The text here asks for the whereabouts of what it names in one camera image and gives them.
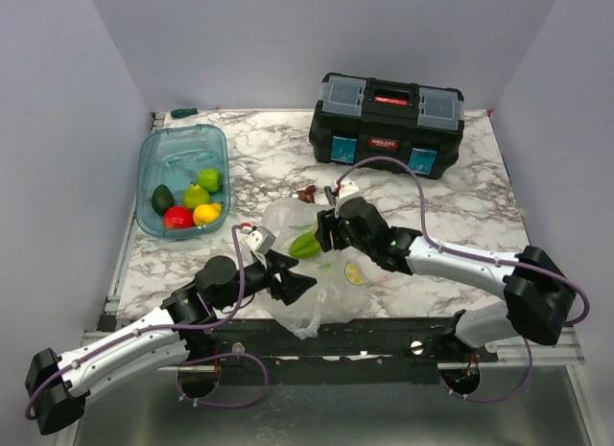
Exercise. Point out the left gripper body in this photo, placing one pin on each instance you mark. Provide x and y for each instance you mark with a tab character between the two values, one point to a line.
263	277

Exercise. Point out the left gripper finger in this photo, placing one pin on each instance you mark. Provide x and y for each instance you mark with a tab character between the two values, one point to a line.
279	265
294	286

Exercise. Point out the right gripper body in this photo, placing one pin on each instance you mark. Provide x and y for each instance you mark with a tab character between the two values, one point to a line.
342	237

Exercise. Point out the green fake starfruit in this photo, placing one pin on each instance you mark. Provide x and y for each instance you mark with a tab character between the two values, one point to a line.
305	246

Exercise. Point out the translucent plastic bag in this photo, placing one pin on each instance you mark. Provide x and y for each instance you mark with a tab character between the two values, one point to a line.
340	294

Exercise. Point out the yellow fake lemon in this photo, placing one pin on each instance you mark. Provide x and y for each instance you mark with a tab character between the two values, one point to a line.
207	213

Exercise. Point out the green fake pear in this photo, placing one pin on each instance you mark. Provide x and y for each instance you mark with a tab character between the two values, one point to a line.
194	196

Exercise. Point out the green fake lime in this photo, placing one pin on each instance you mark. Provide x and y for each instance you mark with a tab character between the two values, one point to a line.
211	180

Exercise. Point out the red fake apple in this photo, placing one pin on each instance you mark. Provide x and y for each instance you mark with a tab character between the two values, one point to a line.
177	217

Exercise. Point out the dark green fake avocado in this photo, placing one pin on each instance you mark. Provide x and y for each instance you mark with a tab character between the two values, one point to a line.
162	200

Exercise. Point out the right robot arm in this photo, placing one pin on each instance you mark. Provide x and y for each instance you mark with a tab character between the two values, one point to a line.
535	298

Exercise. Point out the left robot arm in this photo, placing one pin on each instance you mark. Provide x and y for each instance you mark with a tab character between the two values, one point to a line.
176	332

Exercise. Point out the brown faucet tap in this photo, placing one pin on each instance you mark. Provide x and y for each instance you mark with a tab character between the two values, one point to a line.
307	195

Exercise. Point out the black Delixi toolbox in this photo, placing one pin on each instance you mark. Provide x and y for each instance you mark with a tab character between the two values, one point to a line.
357	118

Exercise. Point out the teal transparent plastic tray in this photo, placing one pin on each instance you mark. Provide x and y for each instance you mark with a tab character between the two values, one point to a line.
174	158

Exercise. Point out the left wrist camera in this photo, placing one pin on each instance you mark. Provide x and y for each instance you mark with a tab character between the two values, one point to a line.
259	241

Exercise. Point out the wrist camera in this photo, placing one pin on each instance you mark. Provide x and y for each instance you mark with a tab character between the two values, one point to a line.
346	191
259	241

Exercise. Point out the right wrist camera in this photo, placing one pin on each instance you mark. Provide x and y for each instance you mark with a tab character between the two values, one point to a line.
346	191

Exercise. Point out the black mounting rail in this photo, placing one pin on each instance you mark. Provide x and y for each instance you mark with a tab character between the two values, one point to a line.
361	351

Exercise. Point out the green handled screwdriver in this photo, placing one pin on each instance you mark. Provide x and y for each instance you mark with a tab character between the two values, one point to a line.
181	113

